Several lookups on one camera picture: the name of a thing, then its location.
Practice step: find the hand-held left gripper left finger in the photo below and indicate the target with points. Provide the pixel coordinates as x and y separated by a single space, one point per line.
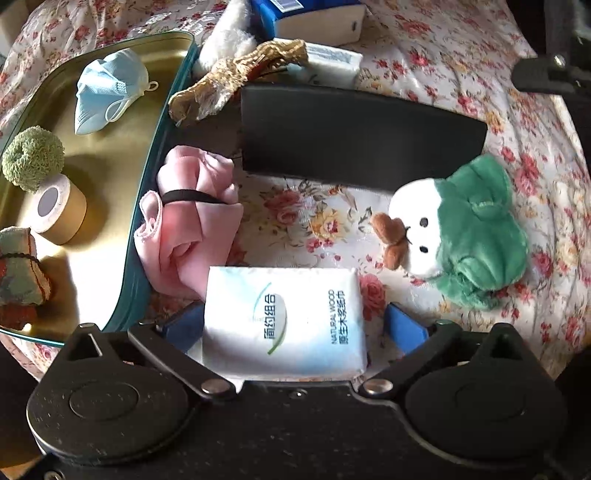
182 323

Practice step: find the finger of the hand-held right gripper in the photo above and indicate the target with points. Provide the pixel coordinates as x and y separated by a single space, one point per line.
545 74

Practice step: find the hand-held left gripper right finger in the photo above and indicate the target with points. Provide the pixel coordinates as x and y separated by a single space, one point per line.
406 323

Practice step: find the pink cloth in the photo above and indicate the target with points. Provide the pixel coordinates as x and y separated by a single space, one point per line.
194 230

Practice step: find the white tissue pack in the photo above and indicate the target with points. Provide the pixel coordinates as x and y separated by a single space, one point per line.
286 323

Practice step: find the green and white plush toy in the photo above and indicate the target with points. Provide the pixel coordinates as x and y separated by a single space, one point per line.
471 230

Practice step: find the beige tape roll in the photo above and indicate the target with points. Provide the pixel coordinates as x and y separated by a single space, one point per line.
69 207

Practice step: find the green and red knitted cloth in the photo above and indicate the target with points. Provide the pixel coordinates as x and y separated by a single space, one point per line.
18 286

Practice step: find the gold metal tray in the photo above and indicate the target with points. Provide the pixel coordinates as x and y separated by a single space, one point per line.
115 152

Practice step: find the small white box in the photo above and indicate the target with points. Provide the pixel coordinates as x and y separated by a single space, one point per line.
332 60

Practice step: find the green scrunchie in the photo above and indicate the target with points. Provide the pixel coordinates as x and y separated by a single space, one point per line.
32 157

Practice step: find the blue tissue pack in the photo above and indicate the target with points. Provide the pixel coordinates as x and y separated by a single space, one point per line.
314 27

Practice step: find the blue face mask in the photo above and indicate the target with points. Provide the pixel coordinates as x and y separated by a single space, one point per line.
104 87

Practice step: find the beige lace cloth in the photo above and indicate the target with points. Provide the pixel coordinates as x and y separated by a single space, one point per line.
231 69

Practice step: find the white fluffy plush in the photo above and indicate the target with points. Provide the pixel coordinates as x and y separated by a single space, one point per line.
228 37

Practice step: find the floral bedspread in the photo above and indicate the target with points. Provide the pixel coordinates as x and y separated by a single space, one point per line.
461 92

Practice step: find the black case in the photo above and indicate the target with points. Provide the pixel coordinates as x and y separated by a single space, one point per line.
351 134

